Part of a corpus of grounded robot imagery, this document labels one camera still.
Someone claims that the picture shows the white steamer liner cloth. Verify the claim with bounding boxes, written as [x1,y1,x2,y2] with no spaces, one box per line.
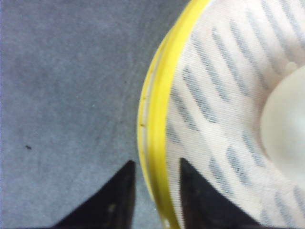
[166,0,305,228]

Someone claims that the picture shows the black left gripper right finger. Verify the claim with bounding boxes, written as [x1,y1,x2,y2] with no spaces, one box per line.
[180,158,262,229]

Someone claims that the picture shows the white bun front left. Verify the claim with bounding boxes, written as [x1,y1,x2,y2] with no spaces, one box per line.
[261,67,305,178]

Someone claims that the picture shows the front bamboo steamer basket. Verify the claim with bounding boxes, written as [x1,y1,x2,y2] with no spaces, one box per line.
[137,0,305,229]

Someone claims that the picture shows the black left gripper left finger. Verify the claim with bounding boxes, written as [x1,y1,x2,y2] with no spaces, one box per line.
[53,160,135,229]

